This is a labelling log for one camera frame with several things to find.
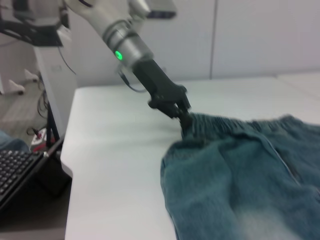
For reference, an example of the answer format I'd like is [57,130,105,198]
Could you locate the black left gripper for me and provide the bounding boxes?
[132,59,194,131]

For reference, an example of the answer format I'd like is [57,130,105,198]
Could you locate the blue denim shorts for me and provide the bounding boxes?
[161,112,320,240]

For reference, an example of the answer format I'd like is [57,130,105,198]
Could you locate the black stand leg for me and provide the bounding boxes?
[44,98,61,149]

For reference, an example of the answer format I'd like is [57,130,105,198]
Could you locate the black keyboard stand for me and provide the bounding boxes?
[29,138,74,198]

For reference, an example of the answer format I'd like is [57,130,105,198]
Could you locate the white red power strip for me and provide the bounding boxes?
[30,127,49,147]

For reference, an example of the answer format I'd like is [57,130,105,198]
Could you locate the white chair base casters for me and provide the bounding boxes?
[0,67,42,97]

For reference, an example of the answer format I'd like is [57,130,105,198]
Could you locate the grey black robot torso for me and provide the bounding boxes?
[0,0,73,48]

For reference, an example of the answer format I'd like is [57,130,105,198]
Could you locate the blue jeans person leg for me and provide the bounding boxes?
[0,129,31,153]

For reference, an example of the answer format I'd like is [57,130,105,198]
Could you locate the black keyboard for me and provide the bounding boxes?
[0,149,47,210]

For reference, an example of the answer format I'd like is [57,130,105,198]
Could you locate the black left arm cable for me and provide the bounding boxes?
[116,67,148,94]

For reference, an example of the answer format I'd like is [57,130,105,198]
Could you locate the grey camera head box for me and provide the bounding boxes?
[145,0,177,20]

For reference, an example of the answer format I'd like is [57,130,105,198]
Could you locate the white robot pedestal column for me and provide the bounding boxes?
[33,44,79,141]

